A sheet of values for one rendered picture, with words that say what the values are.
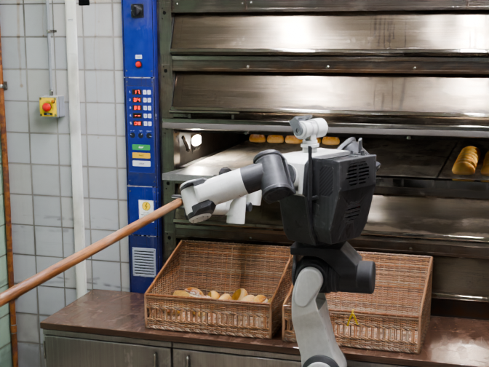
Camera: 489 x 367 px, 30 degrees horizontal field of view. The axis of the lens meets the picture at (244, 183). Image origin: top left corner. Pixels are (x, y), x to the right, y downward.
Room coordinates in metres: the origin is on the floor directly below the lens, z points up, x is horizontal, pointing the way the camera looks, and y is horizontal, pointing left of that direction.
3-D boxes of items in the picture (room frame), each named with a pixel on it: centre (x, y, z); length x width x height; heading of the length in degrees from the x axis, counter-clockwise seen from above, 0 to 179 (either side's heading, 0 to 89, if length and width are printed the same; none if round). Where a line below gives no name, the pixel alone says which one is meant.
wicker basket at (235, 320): (3.83, 0.10, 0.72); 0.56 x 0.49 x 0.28; 74
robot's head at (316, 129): (3.12, -0.23, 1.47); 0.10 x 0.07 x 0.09; 135
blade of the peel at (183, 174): (3.97, 0.04, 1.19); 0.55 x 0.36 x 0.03; 74
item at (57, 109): (4.31, 0.91, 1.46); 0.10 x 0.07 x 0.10; 73
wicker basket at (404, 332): (3.65, -0.48, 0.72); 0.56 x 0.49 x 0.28; 73
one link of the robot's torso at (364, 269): (3.08, -0.31, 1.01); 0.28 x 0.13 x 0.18; 74
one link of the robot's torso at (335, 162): (3.07, -0.27, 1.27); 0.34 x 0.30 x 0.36; 135
